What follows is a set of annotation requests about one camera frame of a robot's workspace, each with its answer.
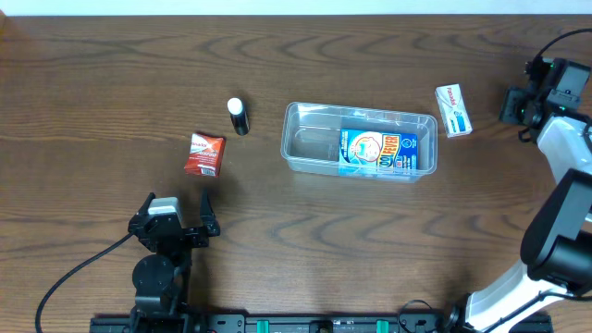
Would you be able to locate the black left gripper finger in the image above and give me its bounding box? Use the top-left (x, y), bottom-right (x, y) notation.
top-left (200, 190), bottom-right (216, 227)
top-left (137, 192), bottom-right (155, 216)

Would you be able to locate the red Panadol box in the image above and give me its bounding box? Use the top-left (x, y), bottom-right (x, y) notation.
top-left (184, 133), bottom-right (226, 178)

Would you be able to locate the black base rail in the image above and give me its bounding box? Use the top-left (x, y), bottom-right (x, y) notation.
top-left (90, 313), bottom-right (554, 333)

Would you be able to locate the white Panadol box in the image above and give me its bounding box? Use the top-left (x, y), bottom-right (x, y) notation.
top-left (435, 84), bottom-right (473, 138)

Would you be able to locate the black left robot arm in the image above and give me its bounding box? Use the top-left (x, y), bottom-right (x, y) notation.
top-left (128, 191), bottom-right (221, 333)

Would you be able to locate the black bottle white cap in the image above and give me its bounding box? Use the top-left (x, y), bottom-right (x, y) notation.
top-left (227, 97), bottom-right (250, 136)

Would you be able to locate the blue Cool Fever box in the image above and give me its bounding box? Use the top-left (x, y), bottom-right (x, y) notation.
top-left (339, 129), bottom-right (419, 178)

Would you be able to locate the clear plastic container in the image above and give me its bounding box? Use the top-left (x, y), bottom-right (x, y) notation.
top-left (281, 102), bottom-right (438, 182)

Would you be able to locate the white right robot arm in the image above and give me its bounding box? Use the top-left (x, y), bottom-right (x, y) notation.
top-left (450, 86), bottom-right (591, 332)

